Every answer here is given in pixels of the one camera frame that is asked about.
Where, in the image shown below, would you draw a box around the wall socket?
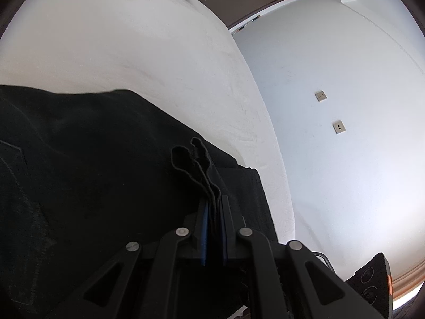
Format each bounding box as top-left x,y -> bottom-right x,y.
315,91 -> 327,102
332,120 -> 346,134

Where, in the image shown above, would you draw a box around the lower wall socket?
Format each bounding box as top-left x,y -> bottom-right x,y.
332,120 -> 346,134

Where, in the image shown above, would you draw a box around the black denim pants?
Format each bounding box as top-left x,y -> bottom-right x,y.
1,85 -> 277,318

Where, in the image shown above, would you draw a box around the upper wall socket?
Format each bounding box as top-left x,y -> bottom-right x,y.
315,91 -> 327,102

